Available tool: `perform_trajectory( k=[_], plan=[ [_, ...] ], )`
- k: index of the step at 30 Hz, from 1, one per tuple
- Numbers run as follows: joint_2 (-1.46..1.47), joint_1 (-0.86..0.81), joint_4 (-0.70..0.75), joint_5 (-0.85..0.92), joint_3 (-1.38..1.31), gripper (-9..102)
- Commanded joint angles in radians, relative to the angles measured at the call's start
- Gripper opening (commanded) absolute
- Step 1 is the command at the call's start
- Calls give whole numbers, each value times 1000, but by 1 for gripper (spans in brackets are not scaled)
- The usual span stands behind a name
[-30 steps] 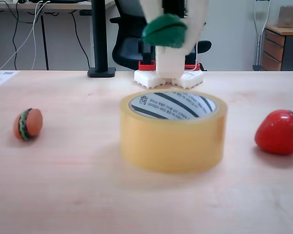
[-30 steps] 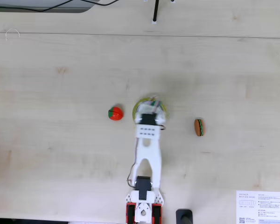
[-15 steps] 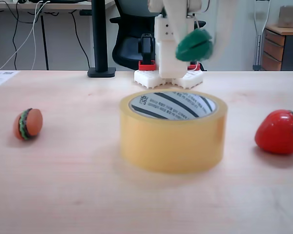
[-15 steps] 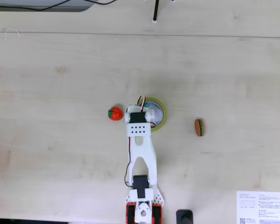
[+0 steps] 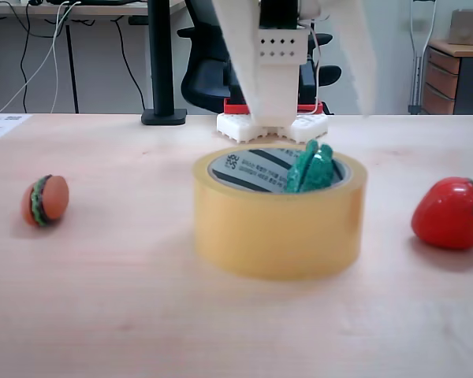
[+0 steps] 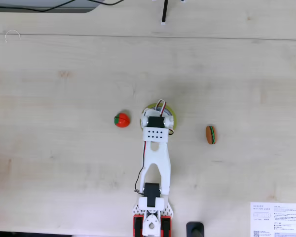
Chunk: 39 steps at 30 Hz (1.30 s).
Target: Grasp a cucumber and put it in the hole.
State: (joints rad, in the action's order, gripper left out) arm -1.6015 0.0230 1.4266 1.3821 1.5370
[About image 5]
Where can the toy hamburger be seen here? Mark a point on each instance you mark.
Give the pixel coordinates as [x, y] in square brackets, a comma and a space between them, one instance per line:
[53, 199]

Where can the wooden drawer cabinet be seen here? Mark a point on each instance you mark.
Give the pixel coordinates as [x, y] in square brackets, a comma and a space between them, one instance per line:
[441, 78]

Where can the grey metal crutch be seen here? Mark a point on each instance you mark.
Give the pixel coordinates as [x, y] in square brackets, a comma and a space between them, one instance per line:
[418, 71]

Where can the green toy cucumber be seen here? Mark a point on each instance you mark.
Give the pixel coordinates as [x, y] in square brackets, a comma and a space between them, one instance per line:
[313, 173]

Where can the grey office desk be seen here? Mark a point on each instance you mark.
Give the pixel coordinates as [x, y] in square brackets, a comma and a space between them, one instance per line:
[102, 8]

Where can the black office chair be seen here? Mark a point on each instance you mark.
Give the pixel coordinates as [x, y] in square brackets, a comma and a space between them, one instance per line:
[205, 86]

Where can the black pole clamp stand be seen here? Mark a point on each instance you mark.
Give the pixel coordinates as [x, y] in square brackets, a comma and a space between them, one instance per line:
[159, 59]

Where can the yellow tape roll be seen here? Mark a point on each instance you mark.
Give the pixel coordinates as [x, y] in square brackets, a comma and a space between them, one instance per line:
[276, 232]

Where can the red toy strawberry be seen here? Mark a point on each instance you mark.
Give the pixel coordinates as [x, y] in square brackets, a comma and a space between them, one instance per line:
[445, 216]

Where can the brown cardboard box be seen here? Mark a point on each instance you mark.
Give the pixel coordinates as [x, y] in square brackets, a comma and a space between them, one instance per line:
[467, 27]

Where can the white printed paper sheet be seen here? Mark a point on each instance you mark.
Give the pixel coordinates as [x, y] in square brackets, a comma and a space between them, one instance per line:
[0, 125]

